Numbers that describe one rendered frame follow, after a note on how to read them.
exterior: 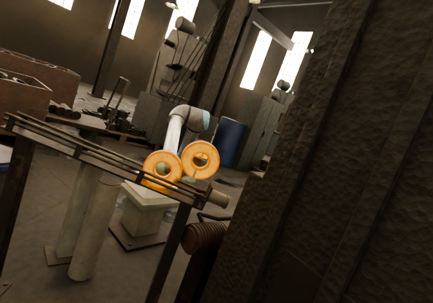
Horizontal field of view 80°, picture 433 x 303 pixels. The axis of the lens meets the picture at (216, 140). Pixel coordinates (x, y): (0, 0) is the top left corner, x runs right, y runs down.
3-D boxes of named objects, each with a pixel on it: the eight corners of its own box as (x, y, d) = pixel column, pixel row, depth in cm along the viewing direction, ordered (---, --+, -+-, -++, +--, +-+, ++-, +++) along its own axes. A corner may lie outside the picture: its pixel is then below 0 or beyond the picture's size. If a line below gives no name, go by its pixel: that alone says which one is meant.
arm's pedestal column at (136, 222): (99, 218, 183) (109, 185, 180) (146, 213, 214) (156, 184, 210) (125, 253, 158) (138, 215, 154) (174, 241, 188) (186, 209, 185)
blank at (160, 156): (190, 169, 104) (190, 167, 107) (162, 143, 101) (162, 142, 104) (163, 196, 104) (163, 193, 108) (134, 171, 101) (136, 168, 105)
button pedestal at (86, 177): (93, 260, 142) (125, 157, 134) (42, 267, 126) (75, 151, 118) (85, 242, 154) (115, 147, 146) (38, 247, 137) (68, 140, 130)
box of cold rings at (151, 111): (181, 143, 558) (194, 106, 547) (205, 159, 489) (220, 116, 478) (127, 132, 477) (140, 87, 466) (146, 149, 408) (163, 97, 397)
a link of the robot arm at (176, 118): (172, 96, 153) (156, 163, 121) (189, 101, 156) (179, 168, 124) (167, 109, 161) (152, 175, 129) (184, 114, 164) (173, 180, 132)
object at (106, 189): (96, 278, 131) (125, 186, 124) (70, 283, 123) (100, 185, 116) (89, 263, 140) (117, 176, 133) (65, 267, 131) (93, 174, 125)
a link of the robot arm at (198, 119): (167, 164, 188) (189, 101, 157) (187, 168, 191) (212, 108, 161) (165, 175, 178) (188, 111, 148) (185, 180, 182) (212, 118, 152)
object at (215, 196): (224, 211, 107) (230, 198, 106) (205, 203, 105) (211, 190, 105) (223, 205, 113) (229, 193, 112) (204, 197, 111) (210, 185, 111)
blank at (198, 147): (226, 151, 103) (225, 149, 106) (191, 136, 100) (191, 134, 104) (209, 185, 105) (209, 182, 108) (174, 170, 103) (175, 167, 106)
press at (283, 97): (241, 144, 964) (267, 74, 930) (263, 150, 1028) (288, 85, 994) (265, 156, 851) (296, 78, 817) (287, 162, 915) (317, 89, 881)
